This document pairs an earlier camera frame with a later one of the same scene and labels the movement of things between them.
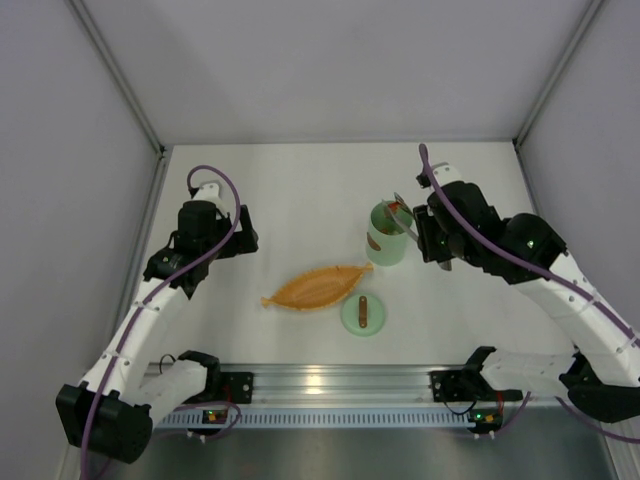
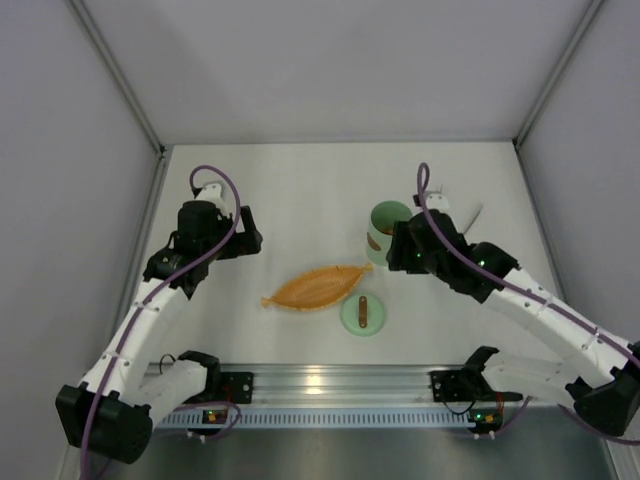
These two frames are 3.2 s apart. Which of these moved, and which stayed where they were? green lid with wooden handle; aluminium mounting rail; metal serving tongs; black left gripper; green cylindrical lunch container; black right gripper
Moved: metal serving tongs; black right gripper
Stayed: aluminium mounting rail; green lid with wooden handle; green cylindrical lunch container; black left gripper
